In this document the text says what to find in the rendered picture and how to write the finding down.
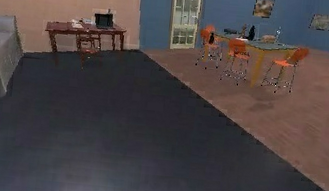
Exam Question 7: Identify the brown framed wall picture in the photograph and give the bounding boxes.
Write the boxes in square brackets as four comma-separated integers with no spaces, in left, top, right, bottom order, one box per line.
[251,0,276,20]

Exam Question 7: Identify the orange metal legged chair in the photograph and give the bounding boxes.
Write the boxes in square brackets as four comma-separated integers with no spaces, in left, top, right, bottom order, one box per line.
[194,24,225,72]
[259,43,311,97]
[219,37,252,87]

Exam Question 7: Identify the dark red wooden chair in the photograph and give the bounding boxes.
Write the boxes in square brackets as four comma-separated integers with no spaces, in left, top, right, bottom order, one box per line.
[73,32,105,72]

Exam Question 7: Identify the grey framed wall picture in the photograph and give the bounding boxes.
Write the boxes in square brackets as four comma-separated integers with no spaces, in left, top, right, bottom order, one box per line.
[308,12,329,32]

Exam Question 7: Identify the black vase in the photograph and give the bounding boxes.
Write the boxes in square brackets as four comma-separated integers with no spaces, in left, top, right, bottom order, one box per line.
[247,24,258,42]

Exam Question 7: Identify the dark red wooden desk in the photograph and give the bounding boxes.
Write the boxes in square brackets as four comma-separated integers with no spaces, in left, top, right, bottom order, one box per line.
[42,17,128,60]

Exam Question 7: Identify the white glazed room door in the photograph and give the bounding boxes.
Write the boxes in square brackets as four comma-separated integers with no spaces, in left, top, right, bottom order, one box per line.
[167,0,204,52]

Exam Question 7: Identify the white papers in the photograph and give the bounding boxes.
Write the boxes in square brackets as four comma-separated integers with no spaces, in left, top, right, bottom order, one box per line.
[69,19,86,31]

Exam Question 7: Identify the clear glass bottle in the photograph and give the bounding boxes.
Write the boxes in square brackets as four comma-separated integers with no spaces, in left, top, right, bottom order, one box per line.
[274,26,283,44]

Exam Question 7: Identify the black flat dish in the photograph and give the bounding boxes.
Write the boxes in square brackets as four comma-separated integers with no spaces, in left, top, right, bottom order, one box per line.
[223,27,239,36]

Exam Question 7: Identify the tan bowl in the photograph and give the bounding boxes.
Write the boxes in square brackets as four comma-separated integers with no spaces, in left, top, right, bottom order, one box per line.
[261,34,277,45]

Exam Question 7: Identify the yellow legged dining table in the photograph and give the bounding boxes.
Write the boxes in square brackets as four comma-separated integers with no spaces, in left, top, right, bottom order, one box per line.
[209,33,300,92]

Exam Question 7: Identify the black laptop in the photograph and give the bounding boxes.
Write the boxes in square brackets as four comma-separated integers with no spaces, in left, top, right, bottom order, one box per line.
[93,11,116,31]

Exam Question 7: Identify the brown statuette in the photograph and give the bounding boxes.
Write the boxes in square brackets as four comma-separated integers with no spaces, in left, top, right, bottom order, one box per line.
[239,23,250,39]

